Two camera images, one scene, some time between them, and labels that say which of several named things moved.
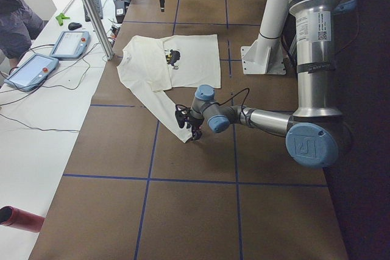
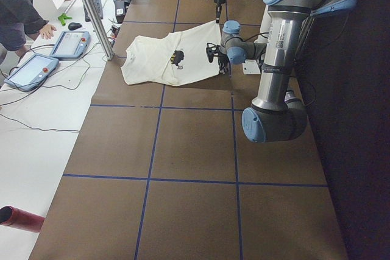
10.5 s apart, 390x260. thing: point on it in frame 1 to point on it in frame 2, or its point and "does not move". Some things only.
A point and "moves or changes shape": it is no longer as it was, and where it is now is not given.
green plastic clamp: [60, 17] does not move
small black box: [120, 8] does not move
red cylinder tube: [13, 217] does not move
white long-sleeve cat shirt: [154, 67] moves or changes shape
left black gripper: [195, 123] to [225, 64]
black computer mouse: [73, 25] does not move
